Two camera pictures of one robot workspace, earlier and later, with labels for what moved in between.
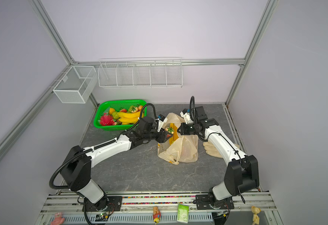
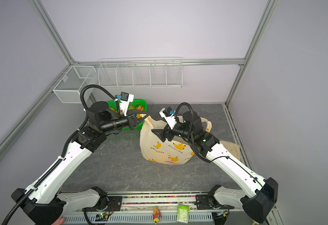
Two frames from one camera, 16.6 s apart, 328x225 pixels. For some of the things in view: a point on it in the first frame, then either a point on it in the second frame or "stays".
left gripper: [162, 136] to [131, 114]
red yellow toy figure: [156, 215] stays
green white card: [182, 214] stays
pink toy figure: [58, 220] stays
